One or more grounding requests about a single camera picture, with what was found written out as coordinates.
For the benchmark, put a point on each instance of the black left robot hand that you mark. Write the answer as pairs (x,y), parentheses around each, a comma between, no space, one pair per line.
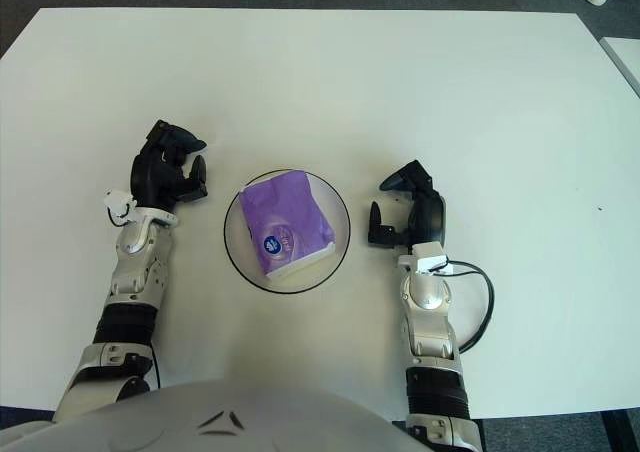
(155,177)

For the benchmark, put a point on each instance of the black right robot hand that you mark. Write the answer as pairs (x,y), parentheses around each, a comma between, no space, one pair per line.
(429,217)

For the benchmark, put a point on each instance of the purple tissue paper pack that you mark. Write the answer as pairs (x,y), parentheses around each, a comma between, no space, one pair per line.
(285,222)

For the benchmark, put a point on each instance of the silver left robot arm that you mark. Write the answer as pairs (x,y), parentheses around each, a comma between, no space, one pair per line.
(130,292)

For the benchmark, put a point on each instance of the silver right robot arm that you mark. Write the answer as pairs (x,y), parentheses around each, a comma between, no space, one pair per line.
(430,302)

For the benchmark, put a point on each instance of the white plate with black rim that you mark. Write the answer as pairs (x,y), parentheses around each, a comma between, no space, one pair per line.
(235,242)

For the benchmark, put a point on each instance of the grey robot torso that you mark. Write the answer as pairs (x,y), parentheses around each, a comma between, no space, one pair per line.
(225,417)

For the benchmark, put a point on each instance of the white side table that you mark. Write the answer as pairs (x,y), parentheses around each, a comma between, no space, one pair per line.
(627,54)

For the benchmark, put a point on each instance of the black table leg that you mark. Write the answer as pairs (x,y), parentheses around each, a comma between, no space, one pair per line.
(614,432)

